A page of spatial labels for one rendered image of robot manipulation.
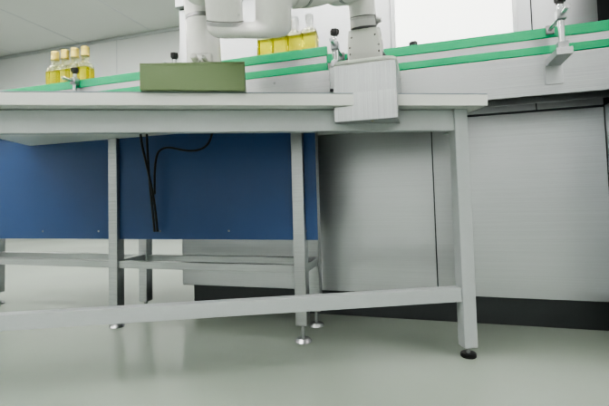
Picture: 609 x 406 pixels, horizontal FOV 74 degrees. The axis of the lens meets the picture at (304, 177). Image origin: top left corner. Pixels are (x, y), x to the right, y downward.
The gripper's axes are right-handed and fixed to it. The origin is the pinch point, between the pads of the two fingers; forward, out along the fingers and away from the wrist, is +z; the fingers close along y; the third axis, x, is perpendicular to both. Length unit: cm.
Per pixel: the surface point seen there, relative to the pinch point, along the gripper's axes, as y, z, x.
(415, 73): -13.1, -1.3, -17.8
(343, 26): 14.2, -22.7, -41.5
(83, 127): 68, 4, 40
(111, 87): 101, -9, -9
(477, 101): -30.0, 8.6, -2.2
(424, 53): -16.1, -7.4, -21.7
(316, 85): 17.6, -0.9, -7.1
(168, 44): 311, -80, -358
